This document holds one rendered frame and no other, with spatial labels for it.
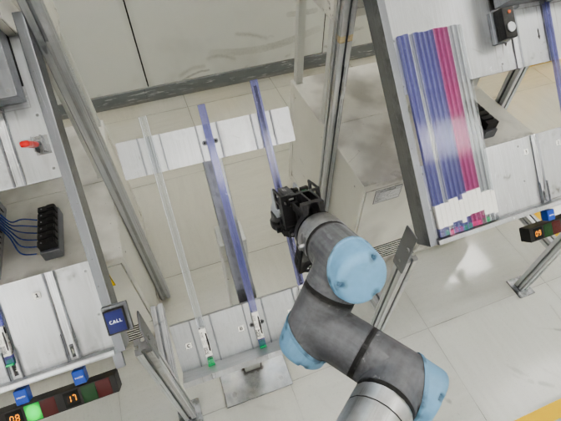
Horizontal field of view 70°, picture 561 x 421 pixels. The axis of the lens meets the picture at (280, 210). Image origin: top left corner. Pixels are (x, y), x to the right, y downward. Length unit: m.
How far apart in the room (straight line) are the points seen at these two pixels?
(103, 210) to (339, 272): 0.95
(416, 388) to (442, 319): 1.30
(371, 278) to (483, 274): 1.52
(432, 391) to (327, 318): 0.15
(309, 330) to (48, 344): 0.60
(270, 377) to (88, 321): 0.85
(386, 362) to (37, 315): 0.70
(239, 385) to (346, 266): 1.17
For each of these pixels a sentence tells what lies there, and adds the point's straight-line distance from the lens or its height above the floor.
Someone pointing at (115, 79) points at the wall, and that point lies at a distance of 2.75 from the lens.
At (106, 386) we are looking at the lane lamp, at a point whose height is 0.66.
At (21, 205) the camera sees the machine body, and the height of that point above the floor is 0.62.
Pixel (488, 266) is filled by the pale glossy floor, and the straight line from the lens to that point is 2.06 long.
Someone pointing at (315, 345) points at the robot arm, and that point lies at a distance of 0.57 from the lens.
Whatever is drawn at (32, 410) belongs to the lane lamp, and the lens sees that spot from 1.05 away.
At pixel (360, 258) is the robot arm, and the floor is 1.14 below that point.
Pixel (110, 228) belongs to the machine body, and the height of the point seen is 0.62.
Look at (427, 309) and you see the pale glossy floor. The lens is 1.84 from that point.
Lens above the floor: 1.56
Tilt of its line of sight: 50 degrees down
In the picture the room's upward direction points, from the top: straight up
